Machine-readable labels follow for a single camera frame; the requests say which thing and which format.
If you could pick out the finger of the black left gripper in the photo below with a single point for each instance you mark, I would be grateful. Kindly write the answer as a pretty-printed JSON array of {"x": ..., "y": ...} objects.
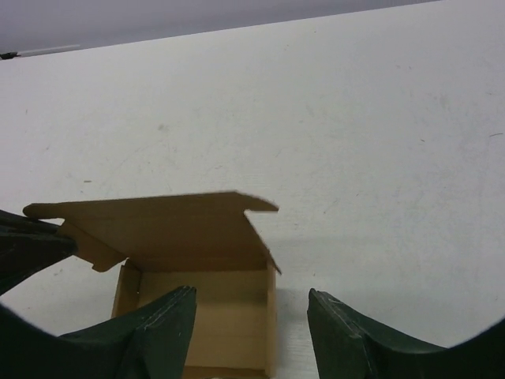
[{"x": 29, "y": 246}]

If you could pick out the aluminium table edge rail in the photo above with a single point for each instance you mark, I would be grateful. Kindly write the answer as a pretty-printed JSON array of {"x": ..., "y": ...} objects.
[{"x": 36, "y": 52}]

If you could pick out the brown paper box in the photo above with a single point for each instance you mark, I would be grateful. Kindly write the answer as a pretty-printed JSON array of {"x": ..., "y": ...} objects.
[{"x": 226, "y": 325}]

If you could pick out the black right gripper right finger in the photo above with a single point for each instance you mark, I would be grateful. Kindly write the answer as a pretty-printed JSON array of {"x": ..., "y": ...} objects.
[{"x": 348, "y": 344}]

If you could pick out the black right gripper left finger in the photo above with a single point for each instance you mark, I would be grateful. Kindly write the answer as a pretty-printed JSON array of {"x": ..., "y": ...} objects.
[{"x": 118, "y": 339}]

